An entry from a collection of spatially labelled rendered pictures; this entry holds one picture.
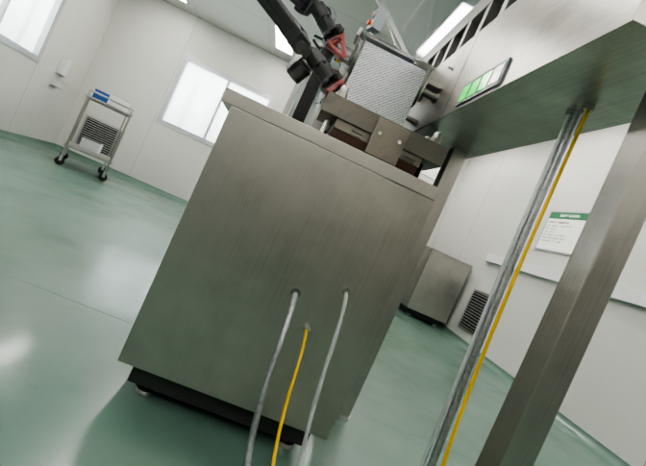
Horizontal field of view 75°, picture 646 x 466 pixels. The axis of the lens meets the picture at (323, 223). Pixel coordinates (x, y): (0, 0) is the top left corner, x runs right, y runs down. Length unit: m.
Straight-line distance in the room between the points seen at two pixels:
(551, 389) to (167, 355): 0.93
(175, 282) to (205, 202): 0.24
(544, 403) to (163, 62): 7.17
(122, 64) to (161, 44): 0.68
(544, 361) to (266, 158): 0.80
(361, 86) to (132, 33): 6.51
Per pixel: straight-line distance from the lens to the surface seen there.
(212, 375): 1.28
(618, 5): 0.90
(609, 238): 0.87
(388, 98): 1.52
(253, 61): 7.35
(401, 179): 1.22
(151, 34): 7.72
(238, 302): 1.21
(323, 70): 1.47
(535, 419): 0.88
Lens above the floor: 0.68
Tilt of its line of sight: level
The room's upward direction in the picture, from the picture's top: 24 degrees clockwise
